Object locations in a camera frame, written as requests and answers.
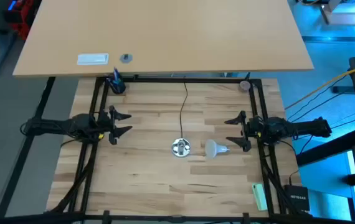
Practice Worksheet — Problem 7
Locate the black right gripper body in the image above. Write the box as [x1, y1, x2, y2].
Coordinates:
[240, 110, 263, 152]

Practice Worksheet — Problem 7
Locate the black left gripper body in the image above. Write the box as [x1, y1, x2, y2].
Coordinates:
[97, 105, 118, 146]

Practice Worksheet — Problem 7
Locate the white frosted lightbulb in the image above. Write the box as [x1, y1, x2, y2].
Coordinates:
[204, 139, 230, 159]

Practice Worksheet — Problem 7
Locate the silver round lamp socket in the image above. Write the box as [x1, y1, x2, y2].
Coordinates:
[171, 138, 192, 158]

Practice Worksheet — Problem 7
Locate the black pen cup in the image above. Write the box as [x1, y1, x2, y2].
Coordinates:
[106, 77, 126, 95]

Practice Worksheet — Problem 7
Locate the light green box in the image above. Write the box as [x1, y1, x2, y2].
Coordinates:
[251, 182, 269, 212]

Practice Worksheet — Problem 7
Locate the white rectangular plate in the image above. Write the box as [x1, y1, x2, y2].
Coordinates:
[76, 52, 110, 66]

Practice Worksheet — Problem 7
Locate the beige wooden desk top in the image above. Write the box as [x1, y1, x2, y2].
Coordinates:
[12, 0, 315, 78]

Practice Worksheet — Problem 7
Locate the red equipment case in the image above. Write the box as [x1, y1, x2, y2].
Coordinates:
[3, 0, 43, 40]

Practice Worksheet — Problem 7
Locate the wooden stand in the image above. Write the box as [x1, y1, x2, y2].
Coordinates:
[318, 0, 355, 27]

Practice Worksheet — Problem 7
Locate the black cable bundle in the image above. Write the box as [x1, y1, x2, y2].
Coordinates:
[260, 149, 301, 216]
[44, 142, 95, 215]

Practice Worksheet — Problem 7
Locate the thin black socket cord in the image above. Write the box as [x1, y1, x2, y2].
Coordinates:
[179, 76, 189, 140]

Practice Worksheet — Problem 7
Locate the black metal frame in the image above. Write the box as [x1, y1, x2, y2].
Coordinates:
[0, 74, 355, 224]

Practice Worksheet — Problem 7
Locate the black Netgear network switch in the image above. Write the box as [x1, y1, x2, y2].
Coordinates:
[283, 184, 311, 213]

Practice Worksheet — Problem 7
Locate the yellow cable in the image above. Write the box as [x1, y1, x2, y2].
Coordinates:
[284, 62, 355, 111]

